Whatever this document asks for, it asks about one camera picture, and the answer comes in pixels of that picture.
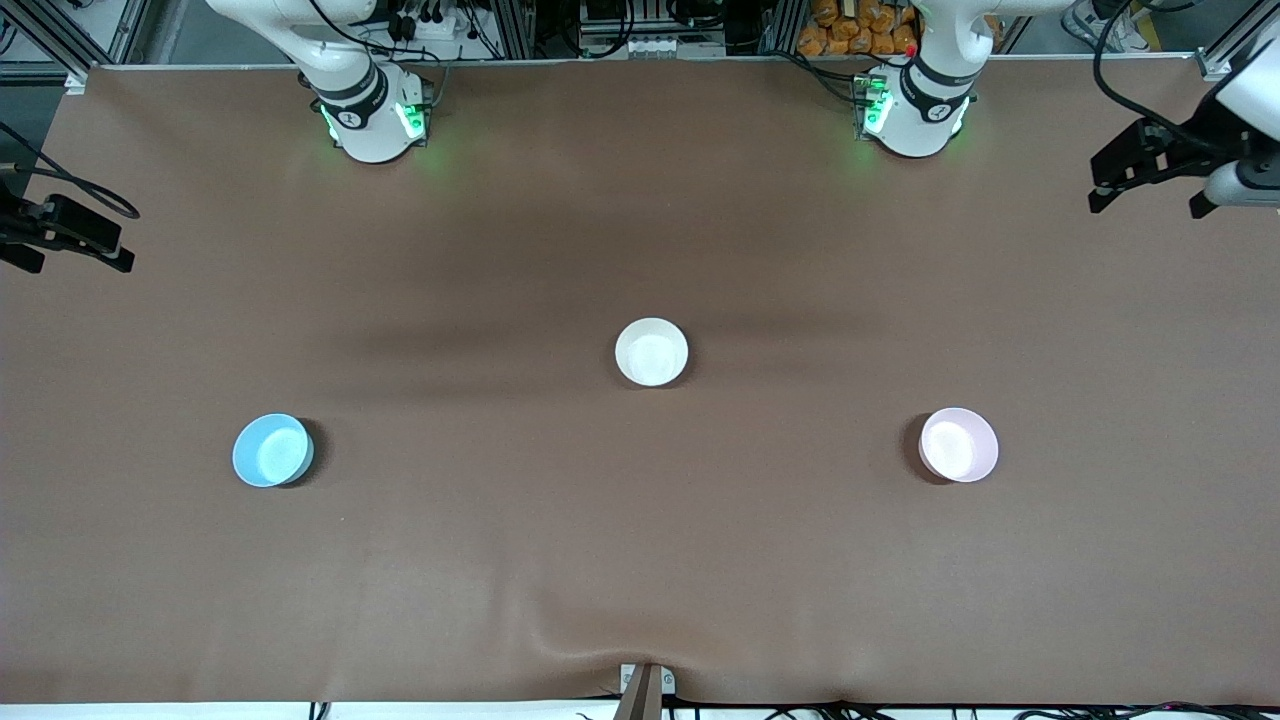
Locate white sneaker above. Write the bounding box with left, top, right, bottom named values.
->
left=1065, top=0, right=1151, bottom=53

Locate aluminium frame profile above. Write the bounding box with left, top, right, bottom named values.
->
left=490, top=0, right=536, bottom=59
left=0, top=0, right=151, bottom=89
left=1195, top=20, right=1280, bottom=81
left=760, top=0, right=803, bottom=56

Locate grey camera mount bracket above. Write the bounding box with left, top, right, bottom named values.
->
left=620, top=662, right=676, bottom=720

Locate blue bowl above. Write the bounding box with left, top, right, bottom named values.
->
left=232, top=413, right=315, bottom=489

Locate pink bowl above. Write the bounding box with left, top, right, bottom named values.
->
left=918, top=407, right=999, bottom=484

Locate white bowl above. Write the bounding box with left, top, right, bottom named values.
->
left=614, top=317, right=690, bottom=388

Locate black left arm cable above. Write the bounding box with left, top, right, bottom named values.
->
left=1093, top=0, right=1246, bottom=156

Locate grey control box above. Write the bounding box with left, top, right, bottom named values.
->
left=580, top=0, right=726, bottom=59

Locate brown table mat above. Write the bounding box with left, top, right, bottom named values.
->
left=0, top=55, right=1280, bottom=707

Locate bag of orange snacks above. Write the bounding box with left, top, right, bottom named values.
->
left=797, top=0, right=919, bottom=57

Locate white power strip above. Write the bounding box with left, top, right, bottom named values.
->
left=385, top=0, right=456, bottom=41

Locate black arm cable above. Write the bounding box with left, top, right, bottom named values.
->
left=0, top=120, right=141, bottom=219
left=1093, top=0, right=1246, bottom=156

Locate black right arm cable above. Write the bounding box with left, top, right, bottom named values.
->
left=0, top=120, right=141, bottom=219

